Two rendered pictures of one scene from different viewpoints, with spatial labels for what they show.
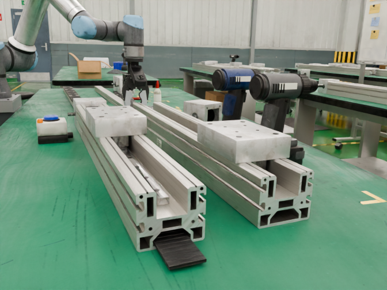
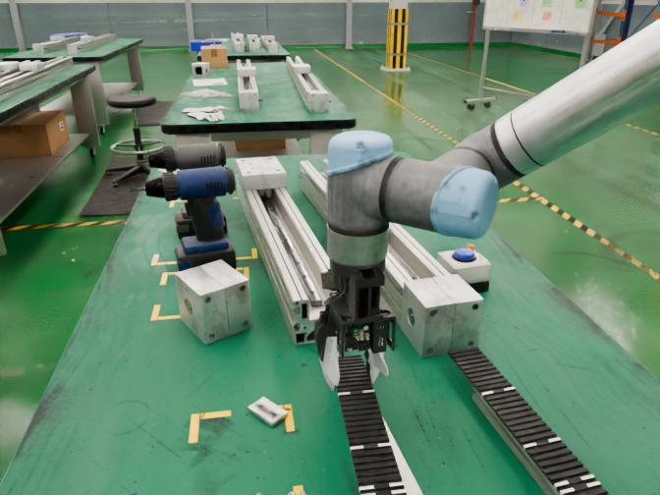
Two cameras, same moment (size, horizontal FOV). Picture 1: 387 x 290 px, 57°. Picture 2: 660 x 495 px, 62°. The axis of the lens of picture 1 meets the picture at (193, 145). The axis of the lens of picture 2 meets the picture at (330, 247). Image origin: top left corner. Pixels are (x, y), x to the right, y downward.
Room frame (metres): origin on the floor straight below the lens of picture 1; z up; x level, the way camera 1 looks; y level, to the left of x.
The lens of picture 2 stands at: (2.03, 0.28, 1.31)
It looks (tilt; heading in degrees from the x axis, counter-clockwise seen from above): 25 degrees down; 188
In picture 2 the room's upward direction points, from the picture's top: straight up
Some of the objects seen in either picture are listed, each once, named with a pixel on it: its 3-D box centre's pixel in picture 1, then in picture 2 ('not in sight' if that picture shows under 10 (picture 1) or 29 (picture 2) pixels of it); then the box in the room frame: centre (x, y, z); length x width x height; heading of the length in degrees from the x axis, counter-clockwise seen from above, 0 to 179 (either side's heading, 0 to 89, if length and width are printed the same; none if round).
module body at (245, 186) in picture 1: (189, 140); (278, 229); (0.89, 0.01, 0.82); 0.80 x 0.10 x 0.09; 23
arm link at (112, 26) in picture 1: (109, 31); (445, 193); (1.43, 0.33, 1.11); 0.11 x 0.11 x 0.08; 65
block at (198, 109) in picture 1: (200, 115); (219, 298); (1.22, -0.02, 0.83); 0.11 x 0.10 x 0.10; 136
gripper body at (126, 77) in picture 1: (133, 73); (358, 302); (1.41, 0.24, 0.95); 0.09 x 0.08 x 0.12; 23
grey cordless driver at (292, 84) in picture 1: (287, 119); (185, 191); (0.85, -0.22, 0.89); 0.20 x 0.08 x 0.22; 115
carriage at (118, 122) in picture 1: (114, 125); not in sight; (0.82, 0.18, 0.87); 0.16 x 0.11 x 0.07; 23
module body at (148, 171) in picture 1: (115, 146); (357, 221); (0.82, 0.18, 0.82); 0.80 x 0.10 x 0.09; 23
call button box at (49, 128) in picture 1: (54, 129); (459, 270); (1.03, 0.41, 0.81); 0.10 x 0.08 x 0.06; 113
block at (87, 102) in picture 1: (86, 113); (446, 313); (1.22, 0.37, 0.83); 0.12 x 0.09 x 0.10; 113
